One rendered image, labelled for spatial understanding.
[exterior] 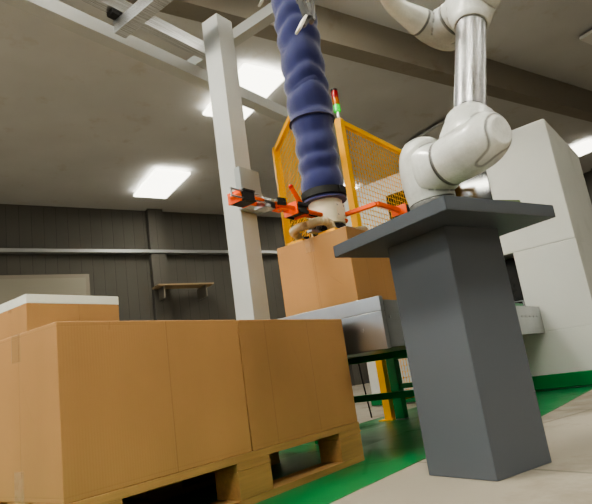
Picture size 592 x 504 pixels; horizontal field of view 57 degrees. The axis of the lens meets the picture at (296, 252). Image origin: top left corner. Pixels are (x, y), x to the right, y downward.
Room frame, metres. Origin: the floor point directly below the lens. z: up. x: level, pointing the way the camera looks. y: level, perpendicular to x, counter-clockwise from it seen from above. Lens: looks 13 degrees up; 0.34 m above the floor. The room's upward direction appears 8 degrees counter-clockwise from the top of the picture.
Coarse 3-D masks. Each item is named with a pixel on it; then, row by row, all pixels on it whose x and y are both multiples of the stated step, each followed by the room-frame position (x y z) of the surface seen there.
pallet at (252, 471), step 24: (336, 432) 2.08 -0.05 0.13; (240, 456) 1.68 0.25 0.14; (264, 456) 1.77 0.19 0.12; (336, 456) 2.11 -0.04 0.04; (360, 456) 2.19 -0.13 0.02; (168, 480) 1.47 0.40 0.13; (192, 480) 2.18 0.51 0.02; (216, 480) 1.73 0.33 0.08; (240, 480) 1.68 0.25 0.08; (264, 480) 1.76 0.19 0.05; (288, 480) 1.89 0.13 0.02; (312, 480) 1.94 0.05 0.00
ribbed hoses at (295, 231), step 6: (300, 222) 2.48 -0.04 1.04; (306, 222) 2.47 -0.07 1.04; (312, 222) 2.42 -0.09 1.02; (318, 222) 2.40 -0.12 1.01; (324, 222) 2.39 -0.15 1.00; (330, 222) 2.41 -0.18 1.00; (294, 228) 2.48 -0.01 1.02; (300, 228) 2.47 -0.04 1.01; (306, 228) 2.47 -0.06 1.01; (312, 228) 2.47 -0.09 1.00; (330, 228) 2.43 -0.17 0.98; (360, 228) 2.63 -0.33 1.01; (366, 228) 2.65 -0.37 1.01; (294, 234) 2.51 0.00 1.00; (300, 234) 2.54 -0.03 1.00
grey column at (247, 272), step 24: (216, 24) 3.49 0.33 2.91; (216, 48) 3.51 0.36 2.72; (216, 72) 3.52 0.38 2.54; (216, 96) 3.54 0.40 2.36; (240, 96) 3.60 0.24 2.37; (216, 120) 3.56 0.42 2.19; (240, 120) 3.57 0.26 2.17; (216, 144) 3.57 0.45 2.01; (240, 144) 3.55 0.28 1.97; (240, 216) 3.49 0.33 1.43; (240, 240) 3.50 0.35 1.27; (240, 264) 3.52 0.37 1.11; (240, 288) 3.53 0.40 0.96; (264, 288) 3.59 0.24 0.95; (240, 312) 3.55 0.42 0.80; (264, 312) 3.57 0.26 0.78
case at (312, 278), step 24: (312, 240) 2.41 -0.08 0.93; (336, 240) 2.33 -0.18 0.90; (288, 264) 2.50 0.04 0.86; (312, 264) 2.42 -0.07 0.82; (336, 264) 2.35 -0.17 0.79; (360, 264) 2.36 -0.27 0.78; (384, 264) 2.53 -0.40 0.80; (288, 288) 2.52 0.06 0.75; (312, 288) 2.43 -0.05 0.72; (336, 288) 2.36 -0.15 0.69; (360, 288) 2.33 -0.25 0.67; (384, 288) 2.50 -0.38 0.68; (288, 312) 2.53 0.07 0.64
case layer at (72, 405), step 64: (192, 320) 1.58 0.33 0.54; (256, 320) 1.80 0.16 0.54; (320, 320) 2.09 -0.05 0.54; (0, 384) 1.42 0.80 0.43; (64, 384) 1.26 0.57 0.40; (128, 384) 1.40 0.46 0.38; (192, 384) 1.56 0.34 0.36; (256, 384) 1.77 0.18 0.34; (320, 384) 2.04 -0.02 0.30; (0, 448) 1.43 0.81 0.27; (64, 448) 1.26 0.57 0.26; (128, 448) 1.39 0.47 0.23; (192, 448) 1.55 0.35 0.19; (256, 448) 1.74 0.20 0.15
